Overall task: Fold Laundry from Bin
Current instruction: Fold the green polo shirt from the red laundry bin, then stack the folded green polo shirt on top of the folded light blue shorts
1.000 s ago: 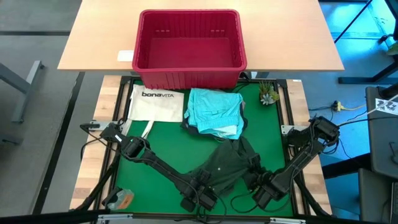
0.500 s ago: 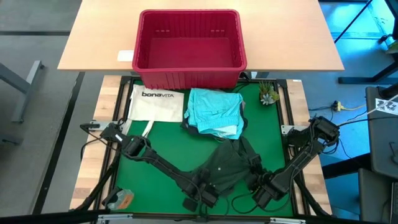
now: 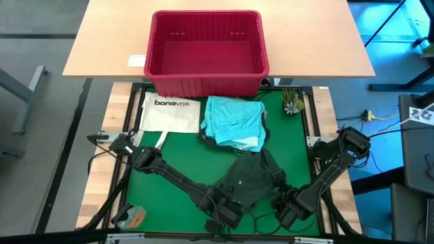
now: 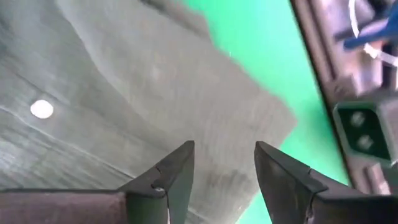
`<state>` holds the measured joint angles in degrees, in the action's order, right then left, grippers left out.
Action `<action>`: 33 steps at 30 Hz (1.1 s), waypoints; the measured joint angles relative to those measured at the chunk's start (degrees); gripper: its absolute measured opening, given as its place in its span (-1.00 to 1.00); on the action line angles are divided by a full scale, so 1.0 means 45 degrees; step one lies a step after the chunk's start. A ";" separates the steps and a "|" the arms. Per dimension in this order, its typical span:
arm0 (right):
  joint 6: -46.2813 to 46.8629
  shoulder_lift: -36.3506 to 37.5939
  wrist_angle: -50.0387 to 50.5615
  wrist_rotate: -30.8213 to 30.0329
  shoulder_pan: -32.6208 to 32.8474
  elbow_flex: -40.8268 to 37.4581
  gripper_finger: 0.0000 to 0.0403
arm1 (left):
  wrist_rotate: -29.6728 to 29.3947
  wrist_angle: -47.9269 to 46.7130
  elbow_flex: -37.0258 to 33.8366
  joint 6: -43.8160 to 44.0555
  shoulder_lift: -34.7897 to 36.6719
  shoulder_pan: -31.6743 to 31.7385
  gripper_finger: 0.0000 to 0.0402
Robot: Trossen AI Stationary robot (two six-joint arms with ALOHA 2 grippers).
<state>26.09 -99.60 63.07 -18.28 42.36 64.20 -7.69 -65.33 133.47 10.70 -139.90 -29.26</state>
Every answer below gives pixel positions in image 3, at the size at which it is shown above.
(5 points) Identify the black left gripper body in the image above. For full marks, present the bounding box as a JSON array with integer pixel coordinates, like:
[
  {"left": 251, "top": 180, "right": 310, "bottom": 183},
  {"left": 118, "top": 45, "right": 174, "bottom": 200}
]
[{"left": 198, "top": 184, "right": 242, "bottom": 235}]

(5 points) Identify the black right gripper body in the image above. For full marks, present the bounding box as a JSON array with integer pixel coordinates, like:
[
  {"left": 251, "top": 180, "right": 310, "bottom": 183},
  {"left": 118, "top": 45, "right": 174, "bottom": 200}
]
[{"left": 273, "top": 169, "right": 316, "bottom": 230}]

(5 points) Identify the dark green garment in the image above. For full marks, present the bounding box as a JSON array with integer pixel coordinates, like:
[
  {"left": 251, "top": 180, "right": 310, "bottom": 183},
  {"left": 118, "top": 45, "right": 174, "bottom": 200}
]
[{"left": 213, "top": 148, "right": 289, "bottom": 213}]

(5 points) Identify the black hooded garment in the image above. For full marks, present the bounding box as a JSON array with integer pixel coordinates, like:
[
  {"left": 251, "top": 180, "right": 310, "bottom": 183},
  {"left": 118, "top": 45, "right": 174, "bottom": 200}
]
[{"left": 197, "top": 110, "right": 272, "bottom": 153}]

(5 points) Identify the light blue garment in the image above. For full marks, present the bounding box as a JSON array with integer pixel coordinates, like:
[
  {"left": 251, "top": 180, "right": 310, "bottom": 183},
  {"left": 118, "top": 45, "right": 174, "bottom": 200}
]
[{"left": 199, "top": 96, "right": 267, "bottom": 153}]

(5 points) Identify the red plastic laundry bin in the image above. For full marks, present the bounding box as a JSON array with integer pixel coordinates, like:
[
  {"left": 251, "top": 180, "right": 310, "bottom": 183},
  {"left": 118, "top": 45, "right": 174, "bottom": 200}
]
[{"left": 144, "top": 9, "right": 271, "bottom": 99}]

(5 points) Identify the butcher-block table side board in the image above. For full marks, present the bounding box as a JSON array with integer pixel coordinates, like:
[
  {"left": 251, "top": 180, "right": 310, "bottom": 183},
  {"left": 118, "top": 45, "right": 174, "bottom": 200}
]
[
  {"left": 311, "top": 86, "right": 363, "bottom": 235},
  {"left": 76, "top": 81, "right": 136, "bottom": 230}
]

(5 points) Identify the small potted succulent plant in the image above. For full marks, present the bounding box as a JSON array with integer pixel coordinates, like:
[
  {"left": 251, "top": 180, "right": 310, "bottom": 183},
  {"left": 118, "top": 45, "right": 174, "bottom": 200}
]
[{"left": 281, "top": 87, "right": 306, "bottom": 116}]

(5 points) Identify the white bonavita tote bag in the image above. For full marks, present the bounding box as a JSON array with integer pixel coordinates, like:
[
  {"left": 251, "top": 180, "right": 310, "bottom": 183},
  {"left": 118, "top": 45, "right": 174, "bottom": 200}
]
[{"left": 130, "top": 92, "right": 201, "bottom": 150}]

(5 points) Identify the yellow power plug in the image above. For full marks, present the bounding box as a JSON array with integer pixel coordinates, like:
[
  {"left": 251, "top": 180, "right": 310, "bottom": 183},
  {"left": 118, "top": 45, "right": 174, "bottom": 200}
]
[{"left": 361, "top": 108, "right": 377, "bottom": 123}]

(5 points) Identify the dark grey cabinet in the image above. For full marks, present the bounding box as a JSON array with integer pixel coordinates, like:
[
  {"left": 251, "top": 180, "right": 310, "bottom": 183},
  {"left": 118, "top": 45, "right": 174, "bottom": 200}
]
[{"left": 398, "top": 94, "right": 434, "bottom": 196}]

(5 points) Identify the white tag black marking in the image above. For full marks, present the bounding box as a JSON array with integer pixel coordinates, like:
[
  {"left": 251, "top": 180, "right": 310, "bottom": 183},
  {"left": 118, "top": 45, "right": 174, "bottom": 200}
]
[{"left": 408, "top": 106, "right": 434, "bottom": 123}]

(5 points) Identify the black metal stand leg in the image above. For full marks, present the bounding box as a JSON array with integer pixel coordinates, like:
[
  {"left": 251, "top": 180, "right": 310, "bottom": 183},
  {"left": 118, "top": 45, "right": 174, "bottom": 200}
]
[{"left": 368, "top": 0, "right": 434, "bottom": 92}]

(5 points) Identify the light wood table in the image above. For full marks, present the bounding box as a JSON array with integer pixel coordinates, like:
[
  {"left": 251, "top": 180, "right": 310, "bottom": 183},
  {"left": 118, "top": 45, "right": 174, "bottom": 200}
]
[{"left": 62, "top": 0, "right": 376, "bottom": 79}]

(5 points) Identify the white paper label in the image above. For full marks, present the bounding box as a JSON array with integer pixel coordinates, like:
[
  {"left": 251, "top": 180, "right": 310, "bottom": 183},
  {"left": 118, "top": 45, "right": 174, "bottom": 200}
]
[{"left": 128, "top": 54, "right": 146, "bottom": 68}]

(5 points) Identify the grey metal table leg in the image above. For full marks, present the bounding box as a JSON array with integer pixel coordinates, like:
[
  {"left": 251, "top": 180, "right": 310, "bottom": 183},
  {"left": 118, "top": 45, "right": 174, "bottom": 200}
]
[{"left": 0, "top": 65, "right": 50, "bottom": 135}]

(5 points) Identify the black aluminium table frame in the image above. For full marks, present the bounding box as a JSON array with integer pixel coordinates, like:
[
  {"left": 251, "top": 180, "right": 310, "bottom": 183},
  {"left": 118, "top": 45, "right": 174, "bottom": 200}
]
[{"left": 79, "top": 82, "right": 363, "bottom": 242}]

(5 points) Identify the black floor cable bundle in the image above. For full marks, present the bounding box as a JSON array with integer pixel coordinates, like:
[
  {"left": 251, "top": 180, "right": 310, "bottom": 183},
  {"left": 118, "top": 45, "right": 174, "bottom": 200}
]
[{"left": 346, "top": 148, "right": 372, "bottom": 169}]

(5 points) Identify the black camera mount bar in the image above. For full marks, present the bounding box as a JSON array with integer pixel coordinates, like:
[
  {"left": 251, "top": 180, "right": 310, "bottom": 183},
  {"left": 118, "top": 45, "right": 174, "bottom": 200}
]
[{"left": 0, "top": 227, "right": 434, "bottom": 244}]

